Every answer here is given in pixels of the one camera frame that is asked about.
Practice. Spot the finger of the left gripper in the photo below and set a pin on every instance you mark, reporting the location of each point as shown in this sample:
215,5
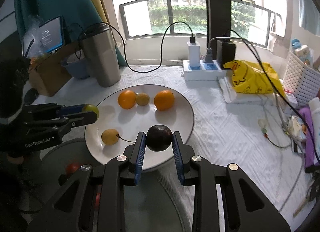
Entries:
69,121
62,109

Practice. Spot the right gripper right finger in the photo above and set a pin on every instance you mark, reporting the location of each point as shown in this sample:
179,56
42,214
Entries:
245,206

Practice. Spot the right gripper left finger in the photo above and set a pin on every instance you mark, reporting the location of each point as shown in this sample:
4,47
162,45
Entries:
137,159

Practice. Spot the green lime fruit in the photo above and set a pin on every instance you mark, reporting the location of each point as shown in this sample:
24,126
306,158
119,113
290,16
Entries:
91,108

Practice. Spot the yellow small fruit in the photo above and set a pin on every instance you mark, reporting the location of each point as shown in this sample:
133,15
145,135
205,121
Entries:
110,137
142,99

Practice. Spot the orange tangerine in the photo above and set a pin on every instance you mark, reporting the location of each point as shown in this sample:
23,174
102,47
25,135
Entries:
127,99
164,100

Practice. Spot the dark plum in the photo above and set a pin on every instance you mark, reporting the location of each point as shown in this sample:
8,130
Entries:
158,138

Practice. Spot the red tomato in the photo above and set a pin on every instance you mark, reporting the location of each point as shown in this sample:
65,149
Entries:
97,201
72,168

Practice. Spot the brown cardboard box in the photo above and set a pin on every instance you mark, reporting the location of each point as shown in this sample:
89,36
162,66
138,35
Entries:
46,74

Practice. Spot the blue plastic bowl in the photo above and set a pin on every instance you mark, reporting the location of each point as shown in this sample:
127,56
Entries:
76,65

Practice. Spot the white plate dark rim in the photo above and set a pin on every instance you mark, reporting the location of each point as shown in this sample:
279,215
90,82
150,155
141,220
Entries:
128,122

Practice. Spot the clear plastic fruit bag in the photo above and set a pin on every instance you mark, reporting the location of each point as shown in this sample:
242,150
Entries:
32,39

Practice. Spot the round grey placemat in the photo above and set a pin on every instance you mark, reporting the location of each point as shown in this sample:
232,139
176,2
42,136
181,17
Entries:
112,196

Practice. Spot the stainless steel tumbler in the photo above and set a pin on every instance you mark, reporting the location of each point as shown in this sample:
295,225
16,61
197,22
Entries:
100,50

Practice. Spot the tablet screen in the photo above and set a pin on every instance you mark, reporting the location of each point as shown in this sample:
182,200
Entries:
51,34

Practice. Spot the teal curtain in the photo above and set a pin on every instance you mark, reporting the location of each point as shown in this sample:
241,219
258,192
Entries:
76,14

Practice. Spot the purple pouch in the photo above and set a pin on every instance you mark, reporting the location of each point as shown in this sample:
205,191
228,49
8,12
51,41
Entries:
311,163

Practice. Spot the white spray bottle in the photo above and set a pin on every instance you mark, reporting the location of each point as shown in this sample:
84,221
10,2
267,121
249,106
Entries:
314,106

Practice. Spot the yellow plastic bag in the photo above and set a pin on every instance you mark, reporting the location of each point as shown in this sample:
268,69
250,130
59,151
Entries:
249,78

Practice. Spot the white power strip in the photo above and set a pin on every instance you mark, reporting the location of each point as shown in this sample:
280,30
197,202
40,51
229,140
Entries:
205,72

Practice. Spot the white plastic basket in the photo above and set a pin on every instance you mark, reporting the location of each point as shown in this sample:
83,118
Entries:
301,79

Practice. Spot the white usb charger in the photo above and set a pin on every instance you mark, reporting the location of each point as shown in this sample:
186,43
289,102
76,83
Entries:
194,54

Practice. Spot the balcony railing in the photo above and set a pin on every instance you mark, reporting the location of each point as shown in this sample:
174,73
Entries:
141,18

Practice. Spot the black power adapter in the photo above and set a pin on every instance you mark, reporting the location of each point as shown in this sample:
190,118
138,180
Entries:
225,52

